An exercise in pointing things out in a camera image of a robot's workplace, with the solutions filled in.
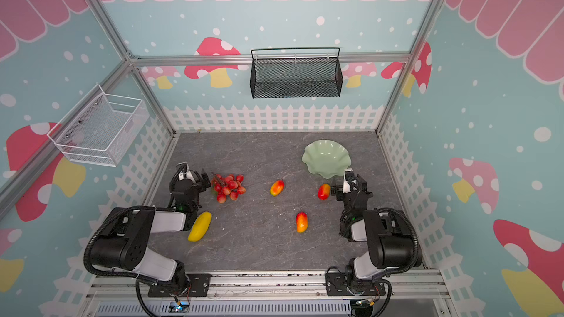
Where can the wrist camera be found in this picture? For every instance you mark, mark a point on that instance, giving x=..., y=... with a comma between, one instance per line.
x=350, y=183
x=183, y=172

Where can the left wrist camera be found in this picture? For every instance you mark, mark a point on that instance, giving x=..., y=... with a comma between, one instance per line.
x=183, y=172

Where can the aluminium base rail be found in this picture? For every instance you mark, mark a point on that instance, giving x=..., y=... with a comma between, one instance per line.
x=278, y=285

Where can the red-yellow mango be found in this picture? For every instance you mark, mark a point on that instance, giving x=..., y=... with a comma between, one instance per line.
x=277, y=188
x=301, y=222
x=324, y=191

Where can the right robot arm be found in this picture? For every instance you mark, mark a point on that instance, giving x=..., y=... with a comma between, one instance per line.
x=392, y=243

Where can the yellow mango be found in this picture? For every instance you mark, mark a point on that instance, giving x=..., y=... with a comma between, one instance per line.
x=200, y=227

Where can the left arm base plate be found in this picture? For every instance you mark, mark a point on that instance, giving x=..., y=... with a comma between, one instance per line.
x=187, y=285

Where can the white wire wall basket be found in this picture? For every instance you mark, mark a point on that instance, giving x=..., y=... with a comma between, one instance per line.
x=101, y=129

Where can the red lychee bunch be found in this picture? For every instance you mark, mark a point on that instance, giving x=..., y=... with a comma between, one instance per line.
x=229, y=187

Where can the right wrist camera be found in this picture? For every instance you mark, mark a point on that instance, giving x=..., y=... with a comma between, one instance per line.
x=350, y=183

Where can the red-yellow mango front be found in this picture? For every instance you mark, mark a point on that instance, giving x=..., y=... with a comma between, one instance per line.
x=301, y=222

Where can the black mesh wall basket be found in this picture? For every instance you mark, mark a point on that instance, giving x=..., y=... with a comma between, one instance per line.
x=303, y=72

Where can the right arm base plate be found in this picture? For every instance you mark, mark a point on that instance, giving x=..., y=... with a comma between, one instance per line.
x=347, y=284

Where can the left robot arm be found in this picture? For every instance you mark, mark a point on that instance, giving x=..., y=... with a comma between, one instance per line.
x=119, y=248

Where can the green wavy fruit bowl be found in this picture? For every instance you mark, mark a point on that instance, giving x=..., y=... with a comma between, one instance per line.
x=326, y=158

